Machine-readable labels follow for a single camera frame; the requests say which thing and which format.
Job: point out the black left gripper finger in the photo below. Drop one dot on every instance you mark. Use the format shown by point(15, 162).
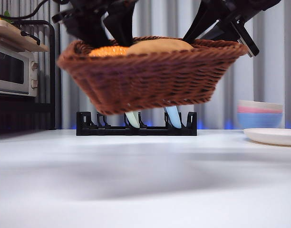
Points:
point(90, 26)
point(123, 23)

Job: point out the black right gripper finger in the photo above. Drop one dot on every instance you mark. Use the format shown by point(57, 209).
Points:
point(205, 19)
point(224, 33)

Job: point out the orange-yellow corn cob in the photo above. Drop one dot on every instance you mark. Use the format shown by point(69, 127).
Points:
point(107, 51)

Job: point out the tan potato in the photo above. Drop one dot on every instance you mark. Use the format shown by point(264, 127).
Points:
point(159, 45)

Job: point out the brown wicker basket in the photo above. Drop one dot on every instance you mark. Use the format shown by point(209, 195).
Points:
point(148, 80)

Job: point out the grey pleated curtain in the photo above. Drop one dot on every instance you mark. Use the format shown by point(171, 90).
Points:
point(159, 19)

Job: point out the wooden cutting board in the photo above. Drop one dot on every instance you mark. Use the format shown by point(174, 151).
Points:
point(14, 38)

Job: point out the cream bowl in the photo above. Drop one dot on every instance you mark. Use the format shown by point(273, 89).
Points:
point(259, 104)

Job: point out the pink bowl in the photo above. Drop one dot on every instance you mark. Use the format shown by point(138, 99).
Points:
point(255, 110)

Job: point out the green leaf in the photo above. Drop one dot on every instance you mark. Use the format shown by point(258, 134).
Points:
point(7, 14)

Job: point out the silver toaster oven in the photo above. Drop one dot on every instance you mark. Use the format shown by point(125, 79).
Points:
point(7, 71)

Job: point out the blue bowl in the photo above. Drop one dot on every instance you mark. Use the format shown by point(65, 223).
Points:
point(259, 121)

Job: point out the pale green plate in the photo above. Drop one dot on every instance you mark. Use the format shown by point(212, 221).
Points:
point(132, 120)

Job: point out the light blue plate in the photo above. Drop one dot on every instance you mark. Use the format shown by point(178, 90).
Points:
point(174, 117)

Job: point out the black dish rack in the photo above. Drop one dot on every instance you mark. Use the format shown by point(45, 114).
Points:
point(112, 131)

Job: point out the white plate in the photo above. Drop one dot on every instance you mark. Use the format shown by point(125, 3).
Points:
point(274, 136)

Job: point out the black metal shelf frame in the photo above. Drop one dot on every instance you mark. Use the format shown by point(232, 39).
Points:
point(52, 78)

